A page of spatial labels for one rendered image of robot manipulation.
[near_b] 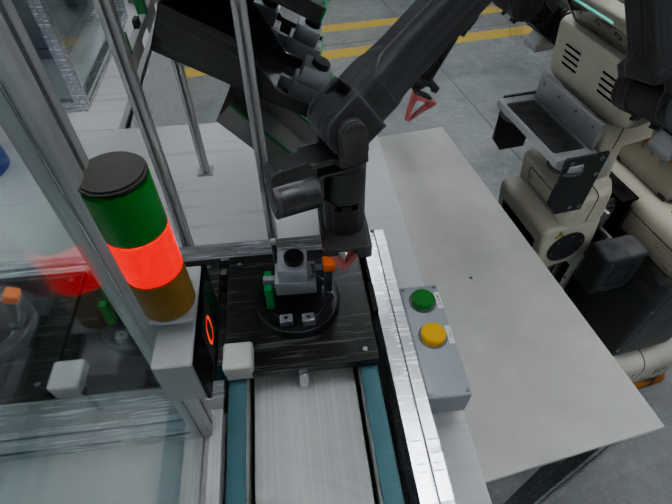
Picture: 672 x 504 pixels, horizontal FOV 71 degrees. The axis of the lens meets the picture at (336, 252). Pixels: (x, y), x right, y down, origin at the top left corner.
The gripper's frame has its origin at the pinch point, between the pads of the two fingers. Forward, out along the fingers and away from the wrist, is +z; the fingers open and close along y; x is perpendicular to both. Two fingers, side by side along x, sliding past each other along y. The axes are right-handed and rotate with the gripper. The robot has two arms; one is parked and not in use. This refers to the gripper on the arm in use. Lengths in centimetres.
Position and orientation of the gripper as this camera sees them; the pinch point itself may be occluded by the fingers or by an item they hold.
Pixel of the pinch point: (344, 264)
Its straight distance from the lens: 72.8
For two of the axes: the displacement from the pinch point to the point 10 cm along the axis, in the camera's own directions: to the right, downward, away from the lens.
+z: 0.2, 6.7, 7.4
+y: 1.2, 7.4, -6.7
